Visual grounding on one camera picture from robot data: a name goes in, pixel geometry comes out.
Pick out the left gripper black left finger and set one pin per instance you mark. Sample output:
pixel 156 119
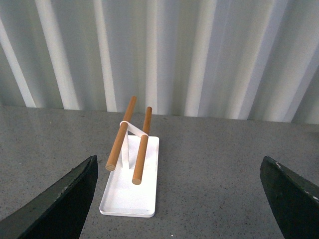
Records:
pixel 60 211

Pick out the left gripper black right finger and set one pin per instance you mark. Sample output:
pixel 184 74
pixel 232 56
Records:
pixel 294 200

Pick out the white rack with wooden rods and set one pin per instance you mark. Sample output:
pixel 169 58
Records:
pixel 133 165

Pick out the white pleated curtain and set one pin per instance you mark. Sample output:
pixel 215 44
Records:
pixel 232 59

